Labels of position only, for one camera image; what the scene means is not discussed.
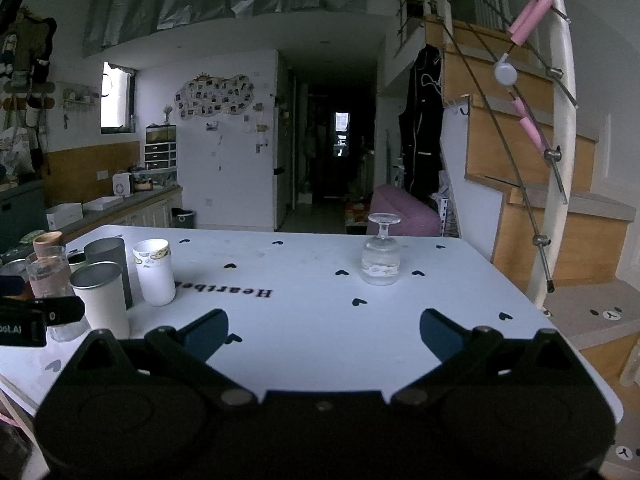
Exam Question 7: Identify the purple sofa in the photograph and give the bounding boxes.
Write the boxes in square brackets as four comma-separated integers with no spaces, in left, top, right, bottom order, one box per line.
[366,183,442,237]

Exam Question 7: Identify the small glass tank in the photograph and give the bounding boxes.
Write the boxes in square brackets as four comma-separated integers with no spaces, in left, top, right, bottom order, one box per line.
[145,124,178,143]

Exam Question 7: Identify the long pink foam tube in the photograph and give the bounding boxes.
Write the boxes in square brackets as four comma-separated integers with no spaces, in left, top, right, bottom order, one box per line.
[507,0,553,45]

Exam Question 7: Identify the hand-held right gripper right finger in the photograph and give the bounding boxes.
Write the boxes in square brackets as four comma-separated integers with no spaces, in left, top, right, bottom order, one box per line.
[392,307,584,407]

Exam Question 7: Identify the white curved stair rail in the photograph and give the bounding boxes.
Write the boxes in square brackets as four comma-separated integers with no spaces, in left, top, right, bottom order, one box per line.
[527,0,577,311]

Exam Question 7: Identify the hanging bags and clothes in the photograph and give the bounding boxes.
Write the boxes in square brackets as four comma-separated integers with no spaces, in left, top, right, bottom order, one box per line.
[0,7,58,128]

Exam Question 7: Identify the white drawer organiser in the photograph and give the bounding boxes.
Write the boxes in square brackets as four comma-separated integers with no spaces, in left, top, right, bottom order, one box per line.
[144,141,179,171]

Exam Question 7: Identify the white cardboard box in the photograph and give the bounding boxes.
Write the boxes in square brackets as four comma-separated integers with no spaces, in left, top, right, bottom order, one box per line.
[45,203,84,231]

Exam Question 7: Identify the flat white tray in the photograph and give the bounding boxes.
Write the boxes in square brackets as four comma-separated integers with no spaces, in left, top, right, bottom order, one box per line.
[82,195,125,212]

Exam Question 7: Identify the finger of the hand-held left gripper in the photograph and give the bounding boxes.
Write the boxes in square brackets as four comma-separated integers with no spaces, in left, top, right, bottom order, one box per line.
[0,274,27,301]
[30,295,85,326]

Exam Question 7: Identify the clear stemmed glass cup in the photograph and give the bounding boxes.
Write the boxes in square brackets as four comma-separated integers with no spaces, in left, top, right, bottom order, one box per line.
[360,213,402,286]

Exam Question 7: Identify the clear glass tumbler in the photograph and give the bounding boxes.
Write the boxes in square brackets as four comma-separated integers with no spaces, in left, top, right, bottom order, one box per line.
[25,245,91,343]

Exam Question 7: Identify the dark grey metal cup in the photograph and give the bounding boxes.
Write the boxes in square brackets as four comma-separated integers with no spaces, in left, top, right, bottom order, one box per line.
[83,237,134,311]

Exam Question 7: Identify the bear print stair mat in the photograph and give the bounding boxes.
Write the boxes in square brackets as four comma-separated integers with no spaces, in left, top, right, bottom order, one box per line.
[542,279,640,338]

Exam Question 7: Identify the white metal-rimmed cup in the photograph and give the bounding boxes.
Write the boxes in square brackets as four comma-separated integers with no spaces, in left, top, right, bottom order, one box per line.
[69,262,131,342]

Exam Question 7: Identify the white kitchen counter cabinet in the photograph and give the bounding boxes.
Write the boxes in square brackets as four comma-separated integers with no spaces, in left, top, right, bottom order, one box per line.
[55,184,184,241]

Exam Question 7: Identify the round white disc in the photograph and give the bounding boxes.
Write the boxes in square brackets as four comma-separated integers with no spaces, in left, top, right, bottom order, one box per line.
[494,59,519,86]

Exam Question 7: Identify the brown ceramic cup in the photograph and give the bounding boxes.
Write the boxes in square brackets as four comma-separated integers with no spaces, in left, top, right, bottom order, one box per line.
[32,231,64,261]

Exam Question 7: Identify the short pink foam tube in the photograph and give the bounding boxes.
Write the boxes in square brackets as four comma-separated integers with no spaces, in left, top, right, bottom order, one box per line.
[511,97,549,153]

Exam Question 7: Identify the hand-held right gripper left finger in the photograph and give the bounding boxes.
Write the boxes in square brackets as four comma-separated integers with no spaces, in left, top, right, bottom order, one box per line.
[75,308,259,407]

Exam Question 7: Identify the white printed paper cup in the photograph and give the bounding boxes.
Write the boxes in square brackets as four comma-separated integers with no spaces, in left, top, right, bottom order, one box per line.
[132,238,177,307]

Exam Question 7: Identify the wooden staircase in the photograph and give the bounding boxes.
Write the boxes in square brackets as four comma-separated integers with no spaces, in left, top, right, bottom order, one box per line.
[425,14,640,411]

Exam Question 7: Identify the cloud-shaped photo board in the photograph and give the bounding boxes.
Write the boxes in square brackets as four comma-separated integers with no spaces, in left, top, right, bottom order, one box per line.
[173,73,256,121]

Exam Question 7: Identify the window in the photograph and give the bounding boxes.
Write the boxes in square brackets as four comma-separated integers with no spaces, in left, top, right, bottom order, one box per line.
[100,61,137,135]

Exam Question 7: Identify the black hanging garment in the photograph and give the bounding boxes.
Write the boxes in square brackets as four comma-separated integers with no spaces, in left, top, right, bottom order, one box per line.
[398,44,446,207]

